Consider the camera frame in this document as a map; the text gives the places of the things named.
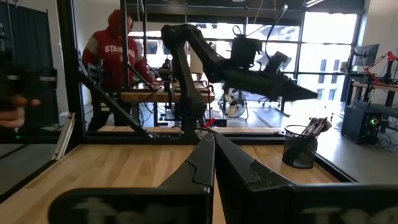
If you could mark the person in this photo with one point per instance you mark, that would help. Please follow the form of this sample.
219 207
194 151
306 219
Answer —
115 53

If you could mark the wooden workbench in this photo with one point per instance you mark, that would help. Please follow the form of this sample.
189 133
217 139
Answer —
140 96

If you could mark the black computer tower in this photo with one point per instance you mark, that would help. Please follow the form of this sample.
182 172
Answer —
360 123

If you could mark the red articulated desk lamp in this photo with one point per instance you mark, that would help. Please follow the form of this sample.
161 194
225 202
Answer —
390 57

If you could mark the black aluminium table frame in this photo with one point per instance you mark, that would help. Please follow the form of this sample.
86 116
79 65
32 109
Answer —
70 93

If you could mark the black curtain partition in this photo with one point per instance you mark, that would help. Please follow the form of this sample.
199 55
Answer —
28 37

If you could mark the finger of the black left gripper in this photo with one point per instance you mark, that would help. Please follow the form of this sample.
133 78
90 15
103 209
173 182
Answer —
292 91

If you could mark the black mesh pen cup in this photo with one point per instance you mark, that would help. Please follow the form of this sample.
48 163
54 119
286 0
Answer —
298 152

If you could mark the person's hand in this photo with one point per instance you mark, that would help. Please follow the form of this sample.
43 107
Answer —
12 115

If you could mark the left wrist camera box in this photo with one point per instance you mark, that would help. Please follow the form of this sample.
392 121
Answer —
276 62

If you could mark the thin black makeup brush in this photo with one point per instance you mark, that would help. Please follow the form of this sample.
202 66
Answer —
308 130

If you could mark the silver aluminium bar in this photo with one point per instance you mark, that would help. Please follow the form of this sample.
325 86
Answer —
65 137

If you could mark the small black monitor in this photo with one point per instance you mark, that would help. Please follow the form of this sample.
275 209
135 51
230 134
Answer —
367 54

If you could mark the wooden desk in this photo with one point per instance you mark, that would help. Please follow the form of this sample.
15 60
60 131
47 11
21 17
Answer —
373 87

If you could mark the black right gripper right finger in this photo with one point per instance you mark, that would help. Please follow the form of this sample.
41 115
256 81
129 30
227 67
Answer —
248 199

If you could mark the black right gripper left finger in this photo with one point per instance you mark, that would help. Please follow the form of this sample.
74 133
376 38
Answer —
186 205

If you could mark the black blurred device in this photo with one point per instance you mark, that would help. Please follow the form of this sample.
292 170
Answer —
28 84

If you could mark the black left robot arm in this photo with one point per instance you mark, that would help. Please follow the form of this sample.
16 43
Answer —
189 93

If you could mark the black floor fan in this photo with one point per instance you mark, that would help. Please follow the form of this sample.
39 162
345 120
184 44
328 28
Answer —
234 105

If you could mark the fluffy powder makeup brush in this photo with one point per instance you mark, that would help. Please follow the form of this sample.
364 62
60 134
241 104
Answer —
326 123

